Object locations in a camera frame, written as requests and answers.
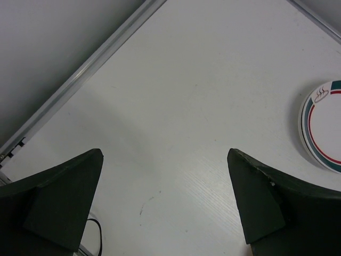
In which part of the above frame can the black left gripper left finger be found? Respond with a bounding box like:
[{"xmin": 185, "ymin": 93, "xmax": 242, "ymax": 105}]
[{"xmin": 1, "ymin": 148, "xmax": 103, "ymax": 255}]

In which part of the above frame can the left aluminium table rail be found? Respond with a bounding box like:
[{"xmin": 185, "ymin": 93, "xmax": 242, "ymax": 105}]
[{"xmin": 1, "ymin": 1, "xmax": 165, "ymax": 167}]

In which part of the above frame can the plain white plate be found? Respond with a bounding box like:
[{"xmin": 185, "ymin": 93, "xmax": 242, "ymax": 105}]
[{"xmin": 298, "ymin": 81, "xmax": 340, "ymax": 173}]

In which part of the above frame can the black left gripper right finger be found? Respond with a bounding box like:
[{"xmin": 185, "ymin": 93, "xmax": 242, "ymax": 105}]
[{"xmin": 227, "ymin": 148, "xmax": 340, "ymax": 255}]

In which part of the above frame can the black left base cable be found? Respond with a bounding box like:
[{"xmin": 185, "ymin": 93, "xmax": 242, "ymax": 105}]
[{"xmin": 86, "ymin": 218, "xmax": 103, "ymax": 256}]

